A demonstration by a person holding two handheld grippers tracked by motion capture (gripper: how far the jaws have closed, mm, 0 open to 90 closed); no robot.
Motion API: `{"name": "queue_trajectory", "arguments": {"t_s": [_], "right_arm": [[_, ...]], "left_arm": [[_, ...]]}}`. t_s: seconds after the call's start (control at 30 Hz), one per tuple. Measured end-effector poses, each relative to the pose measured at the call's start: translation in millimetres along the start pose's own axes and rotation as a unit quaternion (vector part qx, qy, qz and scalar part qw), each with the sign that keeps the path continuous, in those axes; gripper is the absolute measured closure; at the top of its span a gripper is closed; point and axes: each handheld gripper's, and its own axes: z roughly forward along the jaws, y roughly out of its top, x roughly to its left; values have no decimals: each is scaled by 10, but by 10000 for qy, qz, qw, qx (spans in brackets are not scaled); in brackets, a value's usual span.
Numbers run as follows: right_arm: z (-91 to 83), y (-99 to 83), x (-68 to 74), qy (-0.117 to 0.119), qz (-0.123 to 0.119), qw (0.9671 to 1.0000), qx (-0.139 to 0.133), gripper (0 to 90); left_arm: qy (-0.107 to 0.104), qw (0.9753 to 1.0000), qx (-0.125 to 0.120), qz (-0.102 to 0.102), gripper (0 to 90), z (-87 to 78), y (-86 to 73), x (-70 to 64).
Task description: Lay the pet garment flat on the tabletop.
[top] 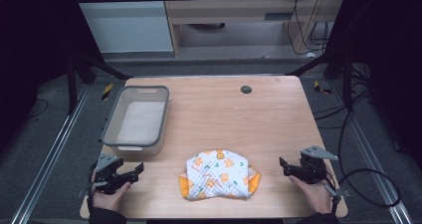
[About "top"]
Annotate yellow black tape strip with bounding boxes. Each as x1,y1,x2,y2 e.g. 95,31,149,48
313,80,333,96
101,82,114,102

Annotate white cabinet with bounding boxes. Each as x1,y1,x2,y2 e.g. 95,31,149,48
70,0,175,55

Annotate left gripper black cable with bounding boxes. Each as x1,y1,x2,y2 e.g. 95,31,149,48
86,161,98,213

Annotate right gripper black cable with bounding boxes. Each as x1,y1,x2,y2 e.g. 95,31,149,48
324,169,336,189

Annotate floral quilted cloth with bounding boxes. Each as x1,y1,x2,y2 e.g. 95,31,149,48
178,149,262,201

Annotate black looped floor cable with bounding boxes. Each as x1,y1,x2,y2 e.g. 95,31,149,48
336,108,402,209

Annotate grey-rimmed plastic bin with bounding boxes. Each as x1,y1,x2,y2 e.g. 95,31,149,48
101,85,171,157

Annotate black curtain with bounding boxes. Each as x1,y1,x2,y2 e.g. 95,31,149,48
0,0,106,153
322,0,422,170

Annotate grey metal bracket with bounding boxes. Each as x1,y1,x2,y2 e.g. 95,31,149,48
323,183,351,216

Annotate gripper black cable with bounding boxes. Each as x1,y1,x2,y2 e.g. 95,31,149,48
324,169,336,189
86,161,98,213

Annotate black hanging desk cables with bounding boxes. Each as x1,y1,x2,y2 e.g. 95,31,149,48
286,0,333,57

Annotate person's left hand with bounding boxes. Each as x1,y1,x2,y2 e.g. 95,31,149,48
91,180,132,214

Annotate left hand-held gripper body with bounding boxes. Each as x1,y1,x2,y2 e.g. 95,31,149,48
90,152,126,196

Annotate aluminium floor rail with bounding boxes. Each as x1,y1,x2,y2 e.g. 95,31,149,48
10,84,92,224
330,80,415,224

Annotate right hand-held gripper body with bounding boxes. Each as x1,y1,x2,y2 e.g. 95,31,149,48
296,145,339,185

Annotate light wooden desk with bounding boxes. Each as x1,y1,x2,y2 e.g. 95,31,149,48
160,0,348,58

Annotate black metal stand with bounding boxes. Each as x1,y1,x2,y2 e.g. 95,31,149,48
286,46,355,112
65,52,133,116

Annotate thin black floor cable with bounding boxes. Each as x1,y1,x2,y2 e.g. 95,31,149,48
27,98,50,119

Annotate bundle of black floor cables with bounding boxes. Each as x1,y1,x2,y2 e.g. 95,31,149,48
313,63,373,130

